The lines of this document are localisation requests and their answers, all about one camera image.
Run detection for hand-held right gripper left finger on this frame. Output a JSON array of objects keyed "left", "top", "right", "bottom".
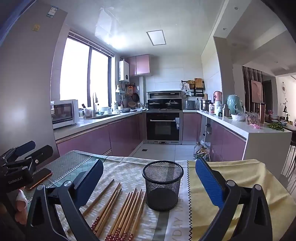
[{"left": 25, "top": 159, "right": 104, "bottom": 241}]

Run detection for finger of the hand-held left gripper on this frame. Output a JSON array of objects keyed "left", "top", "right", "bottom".
[
  {"left": 5, "top": 145, "right": 54, "bottom": 171},
  {"left": 1, "top": 140, "right": 36, "bottom": 163}
]

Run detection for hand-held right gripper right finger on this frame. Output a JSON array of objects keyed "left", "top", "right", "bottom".
[{"left": 195, "top": 157, "right": 273, "bottom": 241}]

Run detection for bunch of wooden chopsticks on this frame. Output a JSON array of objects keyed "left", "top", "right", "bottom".
[{"left": 67, "top": 178, "right": 147, "bottom": 241}]

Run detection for black mesh utensil holder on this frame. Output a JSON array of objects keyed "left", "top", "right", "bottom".
[{"left": 142, "top": 160, "right": 184, "bottom": 211}]

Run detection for person's left hand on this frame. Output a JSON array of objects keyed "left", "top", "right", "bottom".
[{"left": 16, "top": 189, "right": 29, "bottom": 212}]

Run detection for black smartphone orange case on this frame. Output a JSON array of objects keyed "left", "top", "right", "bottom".
[{"left": 25, "top": 168, "right": 53, "bottom": 191}]

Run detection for plastic bags with groceries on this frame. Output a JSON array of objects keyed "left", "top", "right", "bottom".
[{"left": 199, "top": 140, "right": 212, "bottom": 161}]

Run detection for green patterned tablecloth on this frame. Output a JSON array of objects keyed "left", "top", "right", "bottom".
[{"left": 23, "top": 150, "right": 197, "bottom": 241}]

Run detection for yellow cloth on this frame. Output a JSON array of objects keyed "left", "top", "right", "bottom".
[{"left": 187, "top": 159, "right": 296, "bottom": 241}]

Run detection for white microwave oven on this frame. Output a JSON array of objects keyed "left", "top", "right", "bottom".
[{"left": 51, "top": 99, "right": 79, "bottom": 129}]

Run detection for pink kitchen base cabinets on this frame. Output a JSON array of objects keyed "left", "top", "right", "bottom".
[{"left": 54, "top": 109, "right": 293, "bottom": 163}]

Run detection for grey refrigerator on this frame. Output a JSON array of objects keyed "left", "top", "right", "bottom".
[{"left": 0, "top": 0, "right": 68, "bottom": 181}]

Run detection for steel kitchen faucet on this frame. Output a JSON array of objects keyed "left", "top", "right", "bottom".
[{"left": 92, "top": 92, "right": 99, "bottom": 117}]

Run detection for built-in black oven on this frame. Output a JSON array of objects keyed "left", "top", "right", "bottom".
[{"left": 146, "top": 111, "right": 181, "bottom": 142}]

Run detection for clear plastic food container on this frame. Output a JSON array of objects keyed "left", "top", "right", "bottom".
[{"left": 245, "top": 113, "right": 259, "bottom": 126}]

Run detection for stainless steel stockpot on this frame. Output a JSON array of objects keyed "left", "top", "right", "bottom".
[{"left": 200, "top": 99, "right": 212, "bottom": 111}]

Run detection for mint green appliance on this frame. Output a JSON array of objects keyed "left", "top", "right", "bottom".
[{"left": 227, "top": 95, "right": 245, "bottom": 115}]

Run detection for kitchen window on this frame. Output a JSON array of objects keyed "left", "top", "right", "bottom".
[{"left": 60, "top": 30, "right": 115, "bottom": 109}]

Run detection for green leafy vegetables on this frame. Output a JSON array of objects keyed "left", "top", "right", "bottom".
[{"left": 267, "top": 122, "right": 285, "bottom": 132}]

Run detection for copper tumbler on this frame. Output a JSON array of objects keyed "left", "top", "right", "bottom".
[{"left": 259, "top": 103, "right": 267, "bottom": 124}]

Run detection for steel range hood stove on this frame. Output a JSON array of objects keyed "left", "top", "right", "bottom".
[{"left": 146, "top": 91, "right": 185, "bottom": 111}]

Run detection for white water heater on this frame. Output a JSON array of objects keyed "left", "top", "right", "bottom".
[{"left": 118, "top": 60, "right": 130, "bottom": 82}]

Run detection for white fridge label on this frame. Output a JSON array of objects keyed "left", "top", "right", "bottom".
[{"left": 46, "top": 6, "right": 58, "bottom": 18}]

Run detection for ceiling light panel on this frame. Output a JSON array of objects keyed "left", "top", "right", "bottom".
[{"left": 146, "top": 30, "right": 167, "bottom": 46}]

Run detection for wall rack with cutting boards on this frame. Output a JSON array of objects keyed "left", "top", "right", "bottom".
[{"left": 181, "top": 78, "right": 206, "bottom": 97}]

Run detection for framed wall picture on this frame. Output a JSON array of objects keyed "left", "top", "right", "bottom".
[{"left": 251, "top": 80, "right": 263, "bottom": 103}]

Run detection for pink wall cabinet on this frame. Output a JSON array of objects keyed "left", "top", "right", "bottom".
[{"left": 126, "top": 54, "right": 152, "bottom": 77}]

